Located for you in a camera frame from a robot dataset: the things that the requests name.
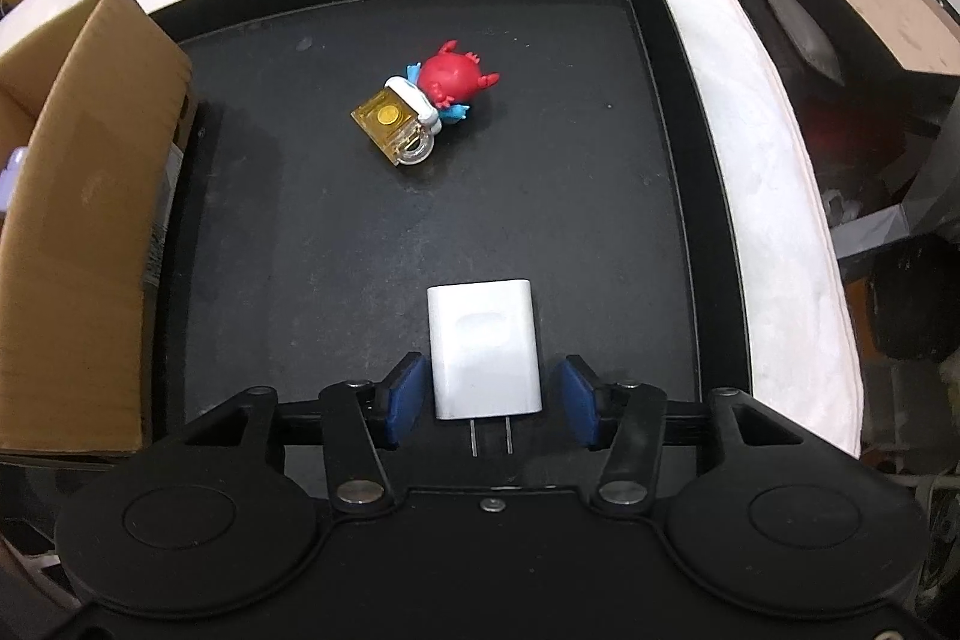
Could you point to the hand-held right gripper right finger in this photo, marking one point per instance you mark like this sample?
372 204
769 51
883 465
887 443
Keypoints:
579 400

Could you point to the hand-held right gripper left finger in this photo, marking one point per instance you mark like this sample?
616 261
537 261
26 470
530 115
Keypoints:
405 396

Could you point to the white wall charger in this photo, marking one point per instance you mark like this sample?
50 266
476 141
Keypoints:
484 347

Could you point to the black tray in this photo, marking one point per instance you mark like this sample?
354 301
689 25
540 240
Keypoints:
337 280

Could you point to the cardboard box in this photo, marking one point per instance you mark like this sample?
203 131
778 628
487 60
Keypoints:
82 250

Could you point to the purple toy sofa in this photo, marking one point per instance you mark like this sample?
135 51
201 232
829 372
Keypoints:
11 179

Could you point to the white blanket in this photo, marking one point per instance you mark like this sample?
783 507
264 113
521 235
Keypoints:
780 197

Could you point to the red crab toy yellow cube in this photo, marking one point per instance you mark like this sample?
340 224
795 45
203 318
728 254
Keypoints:
446 78

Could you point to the grey seat cushion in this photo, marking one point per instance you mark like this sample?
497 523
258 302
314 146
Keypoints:
795 18

